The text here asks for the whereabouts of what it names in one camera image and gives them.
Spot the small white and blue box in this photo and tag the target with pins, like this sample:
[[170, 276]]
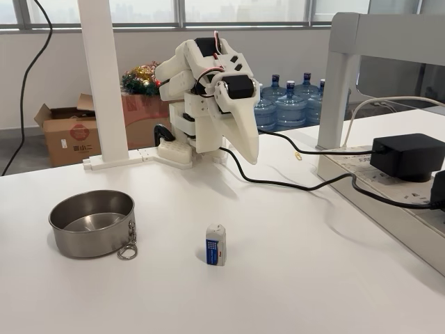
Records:
[[215, 247]]

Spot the open brown cardboard box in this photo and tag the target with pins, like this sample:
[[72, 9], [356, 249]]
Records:
[[69, 142]]

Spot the round metal bowl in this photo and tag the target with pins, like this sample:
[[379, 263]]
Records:
[[87, 240]]

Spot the yellow paper clip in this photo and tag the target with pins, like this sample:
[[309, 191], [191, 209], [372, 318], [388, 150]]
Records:
[[298, 156]]

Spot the black table clamp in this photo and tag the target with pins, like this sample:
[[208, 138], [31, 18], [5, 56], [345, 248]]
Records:
[[161, 132]]

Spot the tinsel christmas wreath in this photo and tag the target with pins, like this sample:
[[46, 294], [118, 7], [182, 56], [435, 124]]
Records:
[[142, 78]]

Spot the white desk shelf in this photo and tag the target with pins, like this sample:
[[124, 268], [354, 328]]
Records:
[[339, 87]]

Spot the long white power strip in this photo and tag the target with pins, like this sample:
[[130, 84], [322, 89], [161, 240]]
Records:
[[382, 195]]

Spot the black power adapter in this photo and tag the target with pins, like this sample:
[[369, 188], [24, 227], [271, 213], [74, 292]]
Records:
[[403, 156]]

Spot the white upright post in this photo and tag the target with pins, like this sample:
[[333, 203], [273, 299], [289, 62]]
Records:
[[104, 87]]

